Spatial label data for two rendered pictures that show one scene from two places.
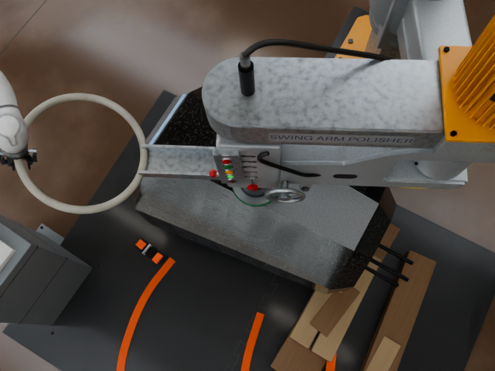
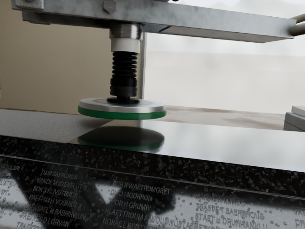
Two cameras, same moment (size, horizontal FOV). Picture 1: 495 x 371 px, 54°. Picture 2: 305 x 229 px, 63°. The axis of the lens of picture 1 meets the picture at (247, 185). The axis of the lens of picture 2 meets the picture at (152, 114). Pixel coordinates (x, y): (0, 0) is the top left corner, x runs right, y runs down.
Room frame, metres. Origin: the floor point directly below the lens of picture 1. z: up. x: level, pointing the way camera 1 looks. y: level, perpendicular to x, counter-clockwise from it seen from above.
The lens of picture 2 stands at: (1.23, -0.28, 0.97)
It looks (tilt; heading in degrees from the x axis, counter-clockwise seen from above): 8 degrees down; 151
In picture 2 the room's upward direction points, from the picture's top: 3 degrees clockwise
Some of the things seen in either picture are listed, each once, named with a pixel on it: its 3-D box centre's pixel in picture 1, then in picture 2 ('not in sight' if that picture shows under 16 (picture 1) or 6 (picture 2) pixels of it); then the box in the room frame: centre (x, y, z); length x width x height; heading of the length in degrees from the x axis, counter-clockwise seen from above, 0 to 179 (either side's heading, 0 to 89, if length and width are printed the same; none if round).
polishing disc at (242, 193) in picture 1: (255, 181); (123, 104); (0.65, -0.04, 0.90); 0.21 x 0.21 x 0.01
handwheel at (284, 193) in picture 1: (285, 186); not in sight; (0.51, -0.14, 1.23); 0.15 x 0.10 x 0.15; 79
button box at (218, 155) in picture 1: (229, 167); not in sight; (0.55, 0.05, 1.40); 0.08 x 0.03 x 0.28; 79
